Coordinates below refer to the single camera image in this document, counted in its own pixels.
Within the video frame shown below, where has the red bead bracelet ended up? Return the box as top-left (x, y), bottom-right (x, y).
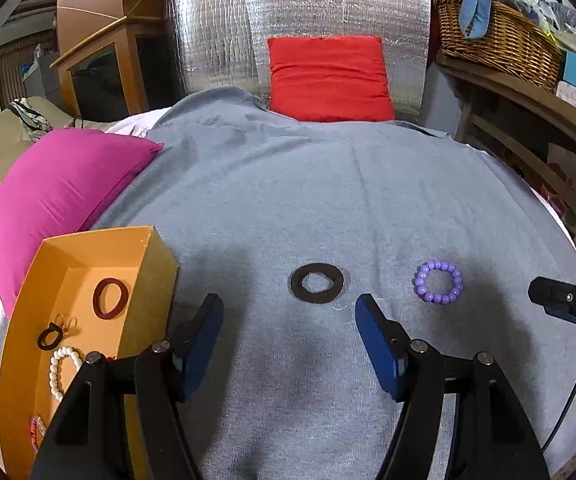
top-left (29, 415), bottom-right (45, 453)

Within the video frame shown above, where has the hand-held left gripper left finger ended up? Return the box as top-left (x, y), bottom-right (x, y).
top-left (30, 294), bottom-right (225, 480)

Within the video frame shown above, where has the pink pillow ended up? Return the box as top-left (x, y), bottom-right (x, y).
top-left (0, 129), bottom-right (165, 314)

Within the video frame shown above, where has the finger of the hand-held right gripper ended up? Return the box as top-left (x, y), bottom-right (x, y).
top-left (528, 276), bottom-right (576, 330)

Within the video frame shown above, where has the purple bead bracelet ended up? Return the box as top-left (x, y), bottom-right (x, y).
top-left (414, 259), bottom-right (463, 306)

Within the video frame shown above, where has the wicker basket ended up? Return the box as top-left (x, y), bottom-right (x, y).
top-left (432, 0), bottom-right (566, 93)

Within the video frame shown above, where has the orange cardboard box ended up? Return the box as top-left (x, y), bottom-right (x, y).
top-left (0, 226), bottom-right (179, 480)

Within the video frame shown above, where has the wooden shelf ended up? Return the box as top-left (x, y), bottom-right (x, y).
top-left (435, 52), bottom-right (576, 257)

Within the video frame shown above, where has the dark red hair tie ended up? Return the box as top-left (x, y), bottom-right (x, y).
top-left (92, 277), bottom-right (130, 320)

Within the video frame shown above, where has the red pillow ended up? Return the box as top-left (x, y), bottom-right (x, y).
top-left (267, 35), bottom-right (397, 123)

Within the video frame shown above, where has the white bead bracelet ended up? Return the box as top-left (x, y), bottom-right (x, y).
top-left (49, 347), bottom-right (85, 402)

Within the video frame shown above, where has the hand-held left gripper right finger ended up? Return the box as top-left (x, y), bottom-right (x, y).
top-left (356, 293), bottom-right (551, 480)

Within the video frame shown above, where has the wide black hair tie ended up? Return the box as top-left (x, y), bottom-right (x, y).
top-left (289, 262), bottom-right (346, 303)

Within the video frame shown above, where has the grey cloth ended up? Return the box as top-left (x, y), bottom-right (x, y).
top-left (88, 86), bottom-right (576, 480)

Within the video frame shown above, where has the small black hair tie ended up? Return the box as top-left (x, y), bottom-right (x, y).
top-left (37, 325), bottom-right (64, 350)

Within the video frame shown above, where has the black and white patterned cloth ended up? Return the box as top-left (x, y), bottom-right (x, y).
top-left (8, 98), bottom-right (56, 137)

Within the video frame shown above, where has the blue cloth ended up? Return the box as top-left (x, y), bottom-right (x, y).
top-left (458, 0), bottom-right (501, 40)

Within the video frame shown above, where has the black cable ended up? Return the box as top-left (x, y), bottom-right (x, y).
top-left (540, 326), bottom-right (576, 453)

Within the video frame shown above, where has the silver foil sheet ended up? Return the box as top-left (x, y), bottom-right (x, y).
top-left (167, 0), bottom-right (431, 122)

